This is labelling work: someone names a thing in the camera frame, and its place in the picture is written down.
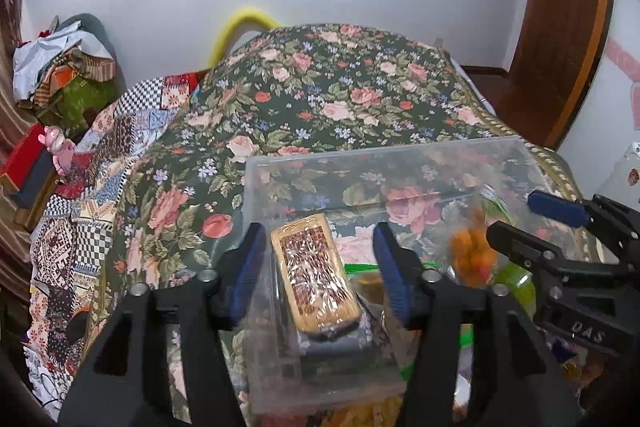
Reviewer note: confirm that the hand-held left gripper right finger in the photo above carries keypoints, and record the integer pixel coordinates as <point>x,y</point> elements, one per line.
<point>391,269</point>

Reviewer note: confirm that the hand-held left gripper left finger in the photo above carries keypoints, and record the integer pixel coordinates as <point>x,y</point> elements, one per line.
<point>249,264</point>

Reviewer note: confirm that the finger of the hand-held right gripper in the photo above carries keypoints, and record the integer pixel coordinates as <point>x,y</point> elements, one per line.
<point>552,207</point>
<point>520,244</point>

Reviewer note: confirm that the orange snack bag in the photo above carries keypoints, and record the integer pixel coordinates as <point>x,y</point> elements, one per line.
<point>467,252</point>

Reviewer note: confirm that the biscuit packet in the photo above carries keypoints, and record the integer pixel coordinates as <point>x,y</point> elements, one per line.
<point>315,277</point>

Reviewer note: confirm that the clear plastic container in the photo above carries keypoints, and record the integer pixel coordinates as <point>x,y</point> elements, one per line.
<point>300,187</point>

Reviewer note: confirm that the green snack packet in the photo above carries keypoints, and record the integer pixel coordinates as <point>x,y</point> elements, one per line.
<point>515,282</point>

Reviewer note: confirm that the pile of colourful snack packets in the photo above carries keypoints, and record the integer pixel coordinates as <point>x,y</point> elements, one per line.
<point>590,372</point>

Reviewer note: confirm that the white printed object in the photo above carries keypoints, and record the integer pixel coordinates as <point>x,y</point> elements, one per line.
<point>622,177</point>

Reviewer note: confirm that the dark grey snack packet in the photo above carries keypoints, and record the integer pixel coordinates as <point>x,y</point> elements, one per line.
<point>335,352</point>

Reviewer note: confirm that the yellow snack packet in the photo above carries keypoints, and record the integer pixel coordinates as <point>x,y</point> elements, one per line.
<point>360,414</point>

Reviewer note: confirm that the patchwork quilt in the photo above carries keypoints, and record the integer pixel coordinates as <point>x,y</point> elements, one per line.
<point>100,217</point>

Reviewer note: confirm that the wooden door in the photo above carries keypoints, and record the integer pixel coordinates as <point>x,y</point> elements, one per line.
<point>560,32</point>

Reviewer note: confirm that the floral bedspread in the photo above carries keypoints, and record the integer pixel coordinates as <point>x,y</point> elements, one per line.
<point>325,97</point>

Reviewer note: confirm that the pink toy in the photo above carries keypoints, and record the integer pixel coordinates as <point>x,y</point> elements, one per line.
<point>60,149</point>

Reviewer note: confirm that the yellow foam tube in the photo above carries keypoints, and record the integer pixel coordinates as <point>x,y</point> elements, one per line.
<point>225,37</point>

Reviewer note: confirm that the striped curtain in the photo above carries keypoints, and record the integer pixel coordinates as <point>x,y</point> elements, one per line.
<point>12,117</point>

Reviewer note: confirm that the pile of clothes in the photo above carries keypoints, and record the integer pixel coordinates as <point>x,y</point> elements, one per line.
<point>60,52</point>

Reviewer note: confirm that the pink wall decoration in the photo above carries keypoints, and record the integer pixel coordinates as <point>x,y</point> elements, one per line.
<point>625,62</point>

